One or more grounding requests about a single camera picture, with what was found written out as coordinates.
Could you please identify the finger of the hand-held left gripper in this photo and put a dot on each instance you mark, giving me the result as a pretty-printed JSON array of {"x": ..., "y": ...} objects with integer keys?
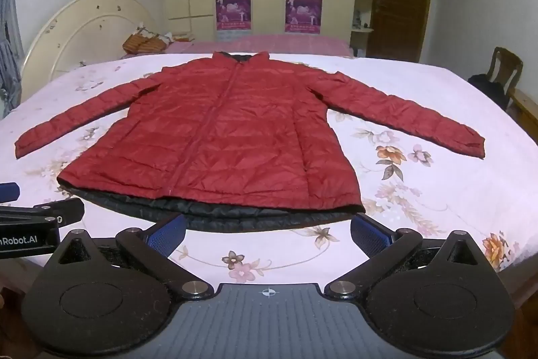
[
  {"x": 63, "y": 212},
  {"x": 9, "y": 192}
]

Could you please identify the folded white patterned cloth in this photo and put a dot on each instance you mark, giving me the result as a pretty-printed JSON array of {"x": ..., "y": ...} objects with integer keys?
[{"x": 178, "y": 37}]

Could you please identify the pink floral bed quilt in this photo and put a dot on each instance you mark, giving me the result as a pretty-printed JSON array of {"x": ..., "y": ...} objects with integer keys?
[{"x": 441, "y": 98}]

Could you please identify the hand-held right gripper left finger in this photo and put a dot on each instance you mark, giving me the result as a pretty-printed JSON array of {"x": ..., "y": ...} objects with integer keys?
[{"x": 170, "y": 235}]

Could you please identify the red down jacket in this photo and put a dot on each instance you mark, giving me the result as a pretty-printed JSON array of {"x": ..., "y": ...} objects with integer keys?
[{"x": 235, "y": 132}]

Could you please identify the orange patterned cloth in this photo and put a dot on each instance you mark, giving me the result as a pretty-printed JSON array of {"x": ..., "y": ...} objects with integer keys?
[{"x": 143, "y": 43}]

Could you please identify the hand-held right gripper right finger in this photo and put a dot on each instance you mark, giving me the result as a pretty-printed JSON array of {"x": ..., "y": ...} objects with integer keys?
[{"x": 370, "y": 235}]

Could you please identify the purple wall poster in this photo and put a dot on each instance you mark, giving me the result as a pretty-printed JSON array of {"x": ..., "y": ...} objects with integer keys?
[
  {"x": 233, "y": 12},
  {"x": 303, "y": 12}
]

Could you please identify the cream round headboard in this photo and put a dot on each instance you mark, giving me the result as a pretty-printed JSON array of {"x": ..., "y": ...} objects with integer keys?
[{"x": 84, "y": 31}]

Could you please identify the light wooden bench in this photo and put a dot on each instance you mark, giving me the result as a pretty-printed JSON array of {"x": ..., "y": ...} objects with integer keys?
[{"x": 525, "y": 106}]

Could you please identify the black bag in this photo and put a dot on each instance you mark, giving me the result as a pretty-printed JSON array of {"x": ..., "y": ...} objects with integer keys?
[{"x": 487, "y": 87}]

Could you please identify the pink checked bed sheet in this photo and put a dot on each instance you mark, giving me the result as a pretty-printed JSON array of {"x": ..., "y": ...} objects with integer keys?
[{"x": 286, "y": 44}]

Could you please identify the grey curtain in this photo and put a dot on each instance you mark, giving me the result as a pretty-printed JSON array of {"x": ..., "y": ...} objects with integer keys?
[{"x": 8, "y": 69}]

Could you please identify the wooden chair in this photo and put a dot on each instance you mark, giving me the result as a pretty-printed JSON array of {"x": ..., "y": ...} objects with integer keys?
[{"x": 504, "y": 64}]

